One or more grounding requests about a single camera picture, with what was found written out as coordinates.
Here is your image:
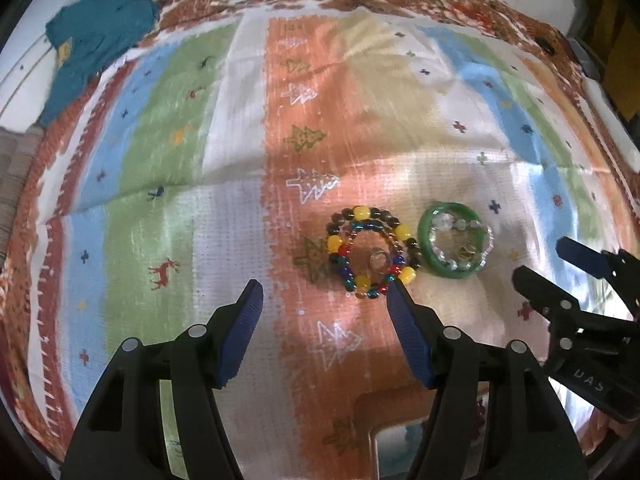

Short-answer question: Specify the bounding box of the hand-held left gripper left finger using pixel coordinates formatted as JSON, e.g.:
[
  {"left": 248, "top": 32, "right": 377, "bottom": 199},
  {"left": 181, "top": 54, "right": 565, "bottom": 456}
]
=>
[{"left": 60, "top": 279, "right": 265, "bottom": 480}]

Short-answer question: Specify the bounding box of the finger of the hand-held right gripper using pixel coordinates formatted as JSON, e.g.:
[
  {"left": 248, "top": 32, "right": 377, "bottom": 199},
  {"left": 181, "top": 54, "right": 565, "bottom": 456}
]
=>
[
  {"left": 556, "top": 236, "right": 640, "bottom": 321},
  {"left": 512, "top": 266, "right": 601, "bottom": 361}
]

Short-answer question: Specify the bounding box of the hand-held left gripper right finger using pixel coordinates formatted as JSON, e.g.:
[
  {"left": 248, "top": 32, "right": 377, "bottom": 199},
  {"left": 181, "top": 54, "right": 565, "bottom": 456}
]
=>
[{"left": 386, "top": 280, "right": 591, "bottom": 480}]

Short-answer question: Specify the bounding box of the small multicolour glass bead bracelet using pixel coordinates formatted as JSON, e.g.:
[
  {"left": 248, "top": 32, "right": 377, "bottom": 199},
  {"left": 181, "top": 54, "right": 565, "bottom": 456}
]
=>
[{"left": 336, "top": 224, "right": 407, "bottom": 301}]

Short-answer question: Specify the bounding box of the green jade bangle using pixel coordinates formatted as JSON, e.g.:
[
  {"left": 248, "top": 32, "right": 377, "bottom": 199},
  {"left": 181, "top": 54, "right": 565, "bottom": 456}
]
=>
[{"left": 416, "top": 202, "right": 491, "bottom": 278}]

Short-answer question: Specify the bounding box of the rectangular metal tin box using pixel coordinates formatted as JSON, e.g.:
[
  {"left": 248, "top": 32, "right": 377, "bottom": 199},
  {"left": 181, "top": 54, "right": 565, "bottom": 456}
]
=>
[{"left": 350, "top": 390, "right": 488, "bottom": 480}]

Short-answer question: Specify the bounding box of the clear crystal bead bracelet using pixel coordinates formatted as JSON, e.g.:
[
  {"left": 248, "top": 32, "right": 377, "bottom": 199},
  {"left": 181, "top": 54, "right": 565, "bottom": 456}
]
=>
[{"left": 430, "top": 212, "right": 495, "bottom": 272}]

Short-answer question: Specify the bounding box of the yellow and dark bead bracelet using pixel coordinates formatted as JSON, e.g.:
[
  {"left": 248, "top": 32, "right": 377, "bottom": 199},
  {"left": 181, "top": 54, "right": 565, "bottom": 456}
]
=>
[{"left": 325, "top": 205, "right": 420, "bottom": 286}]

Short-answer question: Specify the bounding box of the white plastic power strip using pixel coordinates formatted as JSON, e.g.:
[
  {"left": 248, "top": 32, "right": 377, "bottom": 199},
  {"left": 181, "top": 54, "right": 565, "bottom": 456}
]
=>
[{"left": 582, "top": 77, "right": 640, "bottom": 171}]

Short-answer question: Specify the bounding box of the striped pastel printed cloth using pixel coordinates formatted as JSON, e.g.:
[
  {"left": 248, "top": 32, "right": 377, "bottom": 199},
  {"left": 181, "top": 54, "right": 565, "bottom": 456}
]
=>
[{"left": 27, "top": 10, "right": 636, "bottom": 461}]

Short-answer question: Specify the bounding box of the grey striped cushion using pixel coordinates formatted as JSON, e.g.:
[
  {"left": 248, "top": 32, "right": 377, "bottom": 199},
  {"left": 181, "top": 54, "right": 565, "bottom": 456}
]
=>
[{"left": 0, "top": 127, "right": 46, "bottom": 256}]

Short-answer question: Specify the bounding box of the teal shirt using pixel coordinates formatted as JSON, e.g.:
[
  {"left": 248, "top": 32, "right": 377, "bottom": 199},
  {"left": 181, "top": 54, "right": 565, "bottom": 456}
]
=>
[{"left": 39, "top": 0, "right": 161, "bottom": 128}]

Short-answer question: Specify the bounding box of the white bed headboard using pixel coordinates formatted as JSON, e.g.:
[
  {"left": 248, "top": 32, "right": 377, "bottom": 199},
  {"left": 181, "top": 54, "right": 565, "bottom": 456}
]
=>
[{"left": 0, "top": 25, "right": 56, "bottom": 128}]

